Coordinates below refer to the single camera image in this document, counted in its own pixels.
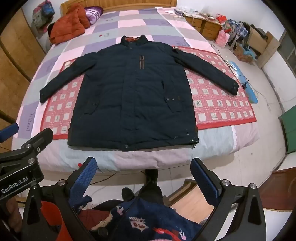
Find hanging bags on wall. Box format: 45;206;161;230
32;1;55;33

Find pink gift bag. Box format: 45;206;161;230
215;30;230;48

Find green cabinet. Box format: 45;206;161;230
279;106;296;154

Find dark navy winter coat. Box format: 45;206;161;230
40;36;238;151

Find blue floor mat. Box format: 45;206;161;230
228;61;258;104

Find pile of colourful clothes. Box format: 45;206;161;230
224;19;250;46

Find red white checkered blanket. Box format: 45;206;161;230
40;37;256;151

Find wooden stool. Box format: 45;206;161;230
163;179;214;223

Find wooden wardrobe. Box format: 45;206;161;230
0;6;46;153

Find black power cable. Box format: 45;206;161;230
211;44;273;112

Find purple floral pillow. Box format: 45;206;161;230
84;6;103;25

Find orange puffer jacket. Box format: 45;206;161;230
50;3;91;45

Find cardboard box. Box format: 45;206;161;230
246;25;280;69

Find window with metal frame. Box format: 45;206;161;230
277;30;296;76

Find black shoe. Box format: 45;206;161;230
121;169;164;205

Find wooden bed headboard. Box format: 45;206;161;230
60;0;177;16

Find wooden nightstand with drawers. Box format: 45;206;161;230
183;14;222;41

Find person's left hand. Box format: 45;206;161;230
1;197;22;232

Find navy patterned sweater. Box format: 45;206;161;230
79;197;202;240

